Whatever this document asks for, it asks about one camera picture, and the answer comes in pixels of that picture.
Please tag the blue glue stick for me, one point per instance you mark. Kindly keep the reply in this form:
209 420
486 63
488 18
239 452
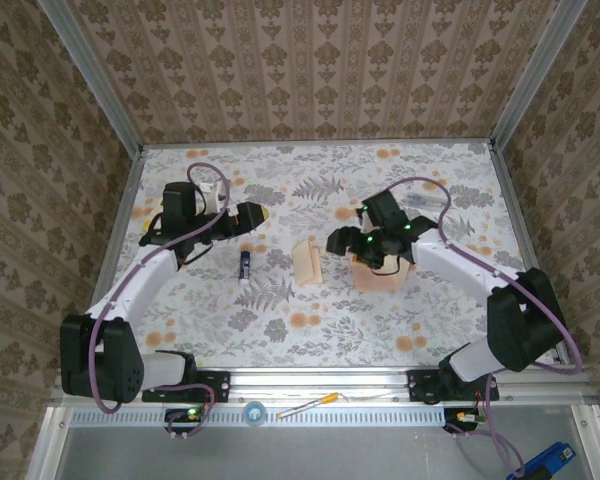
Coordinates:
245 265

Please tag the peach paper sheet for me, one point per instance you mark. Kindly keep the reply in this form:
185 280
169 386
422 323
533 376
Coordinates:
375 282

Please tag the pink lined letter paper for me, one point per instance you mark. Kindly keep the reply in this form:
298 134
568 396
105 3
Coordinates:
307 265

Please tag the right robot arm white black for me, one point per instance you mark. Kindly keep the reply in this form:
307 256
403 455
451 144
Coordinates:
525 325

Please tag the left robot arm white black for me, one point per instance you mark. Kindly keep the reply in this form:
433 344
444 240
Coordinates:
105 360

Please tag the floral patterned table cover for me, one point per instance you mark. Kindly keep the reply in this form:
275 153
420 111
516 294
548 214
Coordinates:
330 325

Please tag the white pen with orange cap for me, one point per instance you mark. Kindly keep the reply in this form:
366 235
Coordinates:
307 405

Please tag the small blue white tape roll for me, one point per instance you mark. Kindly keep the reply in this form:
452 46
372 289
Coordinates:
254 414

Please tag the connector board with green light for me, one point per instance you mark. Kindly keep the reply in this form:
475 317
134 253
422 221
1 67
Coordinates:
180 415

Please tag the connector board with orange plug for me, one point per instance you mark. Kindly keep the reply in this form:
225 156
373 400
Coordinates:
460 417

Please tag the blue electronic device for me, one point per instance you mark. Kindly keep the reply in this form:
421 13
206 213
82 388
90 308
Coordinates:
545 457

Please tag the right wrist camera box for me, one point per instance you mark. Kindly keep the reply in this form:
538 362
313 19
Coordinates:
362 216

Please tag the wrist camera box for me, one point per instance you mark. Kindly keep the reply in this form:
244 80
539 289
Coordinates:
212 197
362 216

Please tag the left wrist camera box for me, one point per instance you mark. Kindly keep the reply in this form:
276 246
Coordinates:
212 197

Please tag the aluminium side rail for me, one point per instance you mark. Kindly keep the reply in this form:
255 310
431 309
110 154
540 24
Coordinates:
112 250
502 170

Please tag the aluminium back rail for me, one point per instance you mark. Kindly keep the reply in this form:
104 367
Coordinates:
320 142

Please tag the aluminium front frame rail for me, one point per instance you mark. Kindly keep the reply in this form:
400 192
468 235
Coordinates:
320 382

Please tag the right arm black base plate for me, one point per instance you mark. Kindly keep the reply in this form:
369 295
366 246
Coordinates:
415 385

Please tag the aluminium frame post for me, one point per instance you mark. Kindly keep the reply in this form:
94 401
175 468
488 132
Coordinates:
535 75
92 75

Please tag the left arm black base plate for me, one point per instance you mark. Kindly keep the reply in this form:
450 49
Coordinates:
222 385

